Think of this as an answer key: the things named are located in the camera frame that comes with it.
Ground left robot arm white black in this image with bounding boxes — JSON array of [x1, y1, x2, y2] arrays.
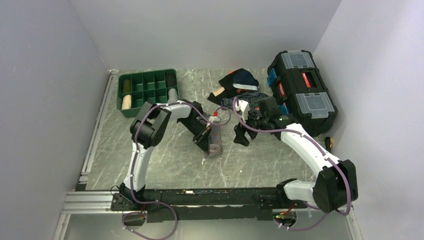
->
[[119, 100, 212, 210]]

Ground aluminium frame rail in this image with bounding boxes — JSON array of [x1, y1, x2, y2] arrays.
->
[[52, 191, 364, 240]]

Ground grey striped rolled underwear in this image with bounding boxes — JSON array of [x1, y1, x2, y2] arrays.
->
[[167, 88, 179, 103]]

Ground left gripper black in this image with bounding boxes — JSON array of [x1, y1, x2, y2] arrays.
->
[[179, 118, 213, 155]]

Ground black underwear tan patch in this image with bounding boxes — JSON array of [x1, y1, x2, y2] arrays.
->
[[207, 68, 245, 105]]

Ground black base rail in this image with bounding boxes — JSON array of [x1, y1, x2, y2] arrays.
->
[[110, 187, 306, 223]]

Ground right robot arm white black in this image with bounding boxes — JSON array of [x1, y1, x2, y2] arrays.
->
[[232, 97, 358, 216]]

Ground grey striped underwear orange trim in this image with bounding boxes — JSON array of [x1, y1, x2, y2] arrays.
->
[[203, 113, 223, 158]]

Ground cream rolled underwear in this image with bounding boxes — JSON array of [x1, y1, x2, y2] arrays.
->
[[121, 94, 132, 110]]

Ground black toolbox clear lids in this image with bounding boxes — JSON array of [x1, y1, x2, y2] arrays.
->
[[267, 50, 338, 137]]

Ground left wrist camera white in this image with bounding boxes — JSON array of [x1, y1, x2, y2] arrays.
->
[[206, 111, 221, 127]]

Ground black rolled underwear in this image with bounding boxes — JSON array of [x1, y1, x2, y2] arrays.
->
[[165, 73, 177, 88]]

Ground green divided organizer tray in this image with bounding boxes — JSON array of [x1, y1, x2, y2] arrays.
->
[[116, 68, 179, 118]]

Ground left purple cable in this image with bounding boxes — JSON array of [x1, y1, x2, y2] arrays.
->
[[121, 100, 233, 240]]

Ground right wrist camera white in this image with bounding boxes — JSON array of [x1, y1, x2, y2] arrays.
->
[[234, 100, 250, 122]]

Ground purple cable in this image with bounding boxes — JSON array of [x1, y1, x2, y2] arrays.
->
[[121, 100, 233, 240], [231, 97, 352, 233]]

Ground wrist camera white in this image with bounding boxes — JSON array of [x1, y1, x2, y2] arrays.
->
[[234, 100, 250, 122], [206, 111, 221, 127]]

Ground olive rolled underwear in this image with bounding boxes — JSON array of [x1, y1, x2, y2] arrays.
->
[[121, 79, 132, 94]]

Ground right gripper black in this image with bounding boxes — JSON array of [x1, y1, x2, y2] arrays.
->
[[233, 108, 268, 147]]

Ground dark navy underwear white band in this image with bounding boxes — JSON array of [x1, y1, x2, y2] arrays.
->
[[232, 68, 260, 91]]

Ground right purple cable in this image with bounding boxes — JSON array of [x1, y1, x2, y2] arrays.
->
[[231, 97, 352, 233]]

